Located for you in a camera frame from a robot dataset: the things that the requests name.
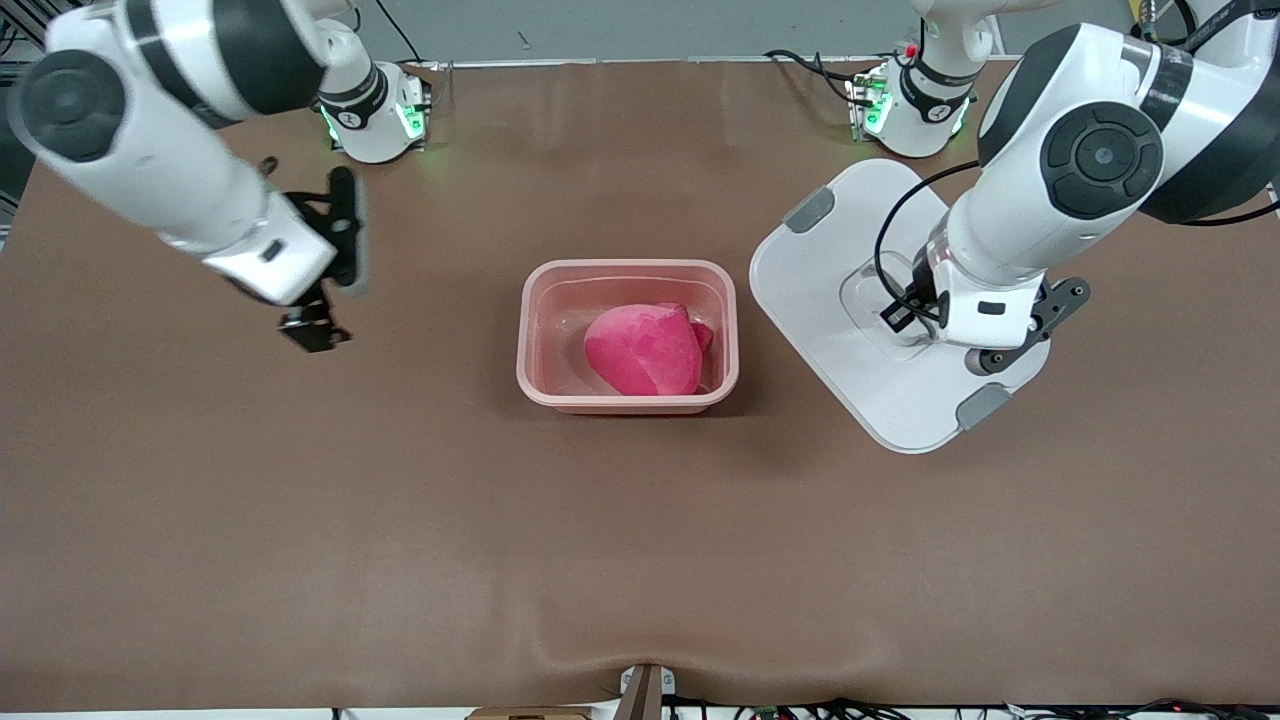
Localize brown table mat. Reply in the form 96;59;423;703
0;55;1280;713

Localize white box lid grey latches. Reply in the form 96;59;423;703
748;157;1053;455

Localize black arm base cable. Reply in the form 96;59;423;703
763;47;881;109
372;0;429;69

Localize black right arm base cable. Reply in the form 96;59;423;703
372;0;429;69

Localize pink plush toy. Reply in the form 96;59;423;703
583;302;716;398

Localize metal mat clamp bracket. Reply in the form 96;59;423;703
617;663;678;720

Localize black left arm base cable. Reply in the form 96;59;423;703
763;47;881;109

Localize aluminium frame post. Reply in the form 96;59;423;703
0;0;61;76

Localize pink plastic box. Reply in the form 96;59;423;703
515;258;741;417

